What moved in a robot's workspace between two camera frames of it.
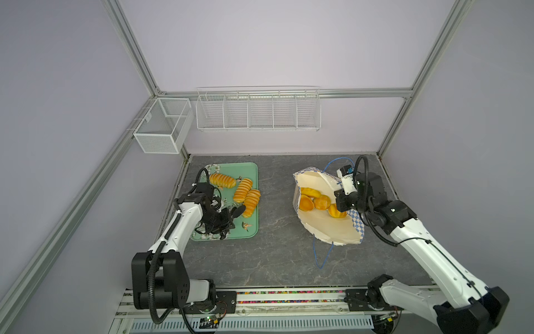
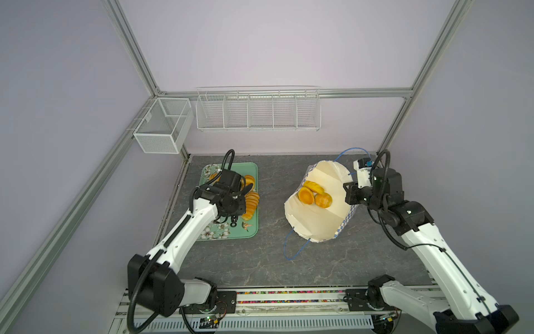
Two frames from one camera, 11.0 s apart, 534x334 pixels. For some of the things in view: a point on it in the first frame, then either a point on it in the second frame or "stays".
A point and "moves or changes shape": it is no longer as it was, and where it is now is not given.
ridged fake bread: [252, 197] stays
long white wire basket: [290, 108] stays
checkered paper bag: [316, 201] moves or changes shape
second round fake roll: [322, 202] stays
